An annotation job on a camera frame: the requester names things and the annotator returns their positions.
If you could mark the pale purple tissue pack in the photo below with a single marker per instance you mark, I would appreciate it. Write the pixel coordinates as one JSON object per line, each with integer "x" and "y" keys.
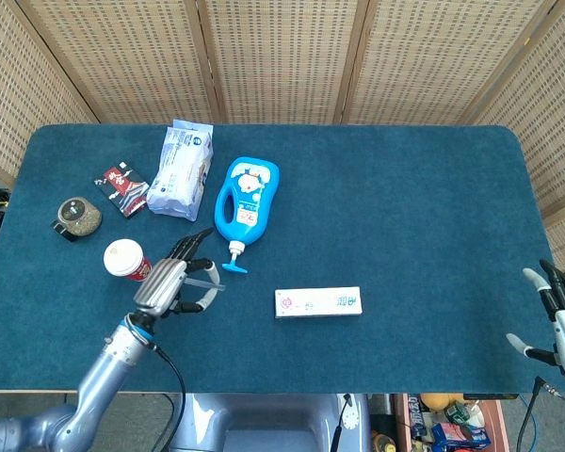
{"x": 181, "y": 174}

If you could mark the white toothpaste box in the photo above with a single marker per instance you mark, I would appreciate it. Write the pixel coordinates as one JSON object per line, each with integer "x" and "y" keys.
{"x": 318, "y": 302}

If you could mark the black red snack packet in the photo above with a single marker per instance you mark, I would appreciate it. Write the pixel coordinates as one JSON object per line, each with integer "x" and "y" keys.
{"x": 122, "y": 188}

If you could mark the blue pump bottle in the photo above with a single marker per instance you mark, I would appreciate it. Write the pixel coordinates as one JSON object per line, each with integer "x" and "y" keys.
{"x": 247, "y": 202}

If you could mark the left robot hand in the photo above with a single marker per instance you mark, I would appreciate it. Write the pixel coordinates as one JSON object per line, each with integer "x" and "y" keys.
{"x": 162, "y": 285}

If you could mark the blue grey robot torso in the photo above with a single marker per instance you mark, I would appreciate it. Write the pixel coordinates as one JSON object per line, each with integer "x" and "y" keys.
{"x": 273, "y": 424}

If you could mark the blue snack pack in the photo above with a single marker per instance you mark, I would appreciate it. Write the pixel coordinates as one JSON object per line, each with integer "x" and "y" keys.
{"x": 461, "y": 435}

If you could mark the red paper cup white lid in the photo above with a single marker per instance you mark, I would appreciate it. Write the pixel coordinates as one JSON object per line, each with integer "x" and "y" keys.
{"x": 122, "y": 256}

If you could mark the red storage crate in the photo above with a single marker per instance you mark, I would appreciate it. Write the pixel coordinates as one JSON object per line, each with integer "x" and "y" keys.
{"x": 405, "y": 424}

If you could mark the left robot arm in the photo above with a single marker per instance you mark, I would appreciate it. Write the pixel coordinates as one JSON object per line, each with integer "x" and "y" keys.
{"x": 99, "y": 386}

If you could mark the woven wooden folding screen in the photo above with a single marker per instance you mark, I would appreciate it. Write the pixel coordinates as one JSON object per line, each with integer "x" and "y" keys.
{"x": 282, "y": 56}

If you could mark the teal table cloth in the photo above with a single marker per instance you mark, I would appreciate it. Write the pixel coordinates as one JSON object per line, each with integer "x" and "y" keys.
{"x": 358, "y": 235}

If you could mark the round brown jar dark lid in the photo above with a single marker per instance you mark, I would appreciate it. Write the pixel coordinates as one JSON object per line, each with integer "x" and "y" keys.
{"x": 77, "y": 216}

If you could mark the orange fruit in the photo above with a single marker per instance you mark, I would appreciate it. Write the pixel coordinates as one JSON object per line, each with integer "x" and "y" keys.
{"x": 437, "y": 401}

